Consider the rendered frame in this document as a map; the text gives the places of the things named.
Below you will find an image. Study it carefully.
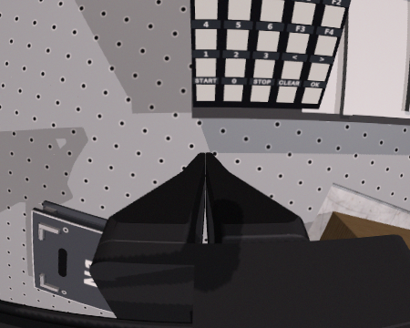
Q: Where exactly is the grey perforated base plate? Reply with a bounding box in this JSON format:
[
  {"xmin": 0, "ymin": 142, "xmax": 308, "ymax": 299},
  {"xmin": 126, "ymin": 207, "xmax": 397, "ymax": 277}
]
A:
[{"xmin": 0, "ymin": 0, "xmax": 410, "ymax": 318}]

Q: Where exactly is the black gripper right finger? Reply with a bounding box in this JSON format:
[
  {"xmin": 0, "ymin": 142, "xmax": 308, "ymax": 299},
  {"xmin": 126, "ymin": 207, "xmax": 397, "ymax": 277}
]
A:
[{"xmin": 205, "ymin": 152, "xmax": 310, "ymax": 243}]

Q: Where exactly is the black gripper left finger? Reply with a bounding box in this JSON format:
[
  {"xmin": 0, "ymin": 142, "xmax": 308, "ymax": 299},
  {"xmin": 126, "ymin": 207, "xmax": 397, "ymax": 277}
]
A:
[{"xmin": 98, "ymin": 153, "xmax": 205, "ymax": 244}]

